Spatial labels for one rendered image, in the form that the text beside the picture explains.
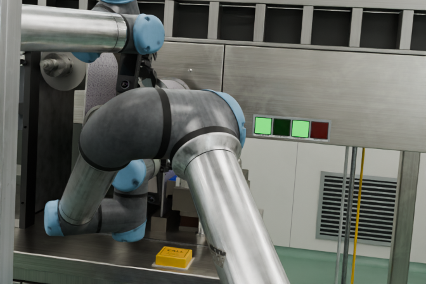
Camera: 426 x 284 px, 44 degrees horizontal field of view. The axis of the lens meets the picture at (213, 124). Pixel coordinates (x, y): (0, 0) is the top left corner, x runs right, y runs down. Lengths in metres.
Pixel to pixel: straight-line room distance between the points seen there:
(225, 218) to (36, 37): 0.41
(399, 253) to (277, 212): 2.27
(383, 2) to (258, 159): 2.54
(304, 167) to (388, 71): 2.44
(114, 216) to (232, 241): 0.50
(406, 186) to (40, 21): 1.40
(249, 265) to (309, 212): 3.47
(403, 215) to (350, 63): 0.58
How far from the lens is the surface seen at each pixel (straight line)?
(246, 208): 0.74
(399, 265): 2.00
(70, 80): 1.54
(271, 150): 4.08
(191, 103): 0.83
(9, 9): 0.44
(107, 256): 1.28
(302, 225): 4.19
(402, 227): 1.96
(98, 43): 0.96
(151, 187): 1.33
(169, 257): 1.22
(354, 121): 1.72
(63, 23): 0.92
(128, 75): 1.27
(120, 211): 1.17
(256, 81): 1.72
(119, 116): 0.81
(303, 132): 1.71
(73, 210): 1.07
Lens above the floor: 1.33
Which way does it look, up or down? 5 degrees down
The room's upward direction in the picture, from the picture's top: 4 degrees clockwise
